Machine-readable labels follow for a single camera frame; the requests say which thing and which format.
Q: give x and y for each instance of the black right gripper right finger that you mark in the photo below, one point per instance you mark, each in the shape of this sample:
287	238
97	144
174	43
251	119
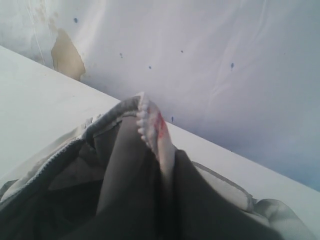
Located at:
203	214

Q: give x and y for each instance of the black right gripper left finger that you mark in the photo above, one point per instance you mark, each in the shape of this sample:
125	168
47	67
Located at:
130	203

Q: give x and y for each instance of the white fabric duffel bag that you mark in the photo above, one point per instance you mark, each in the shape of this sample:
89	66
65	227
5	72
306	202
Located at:
57	195

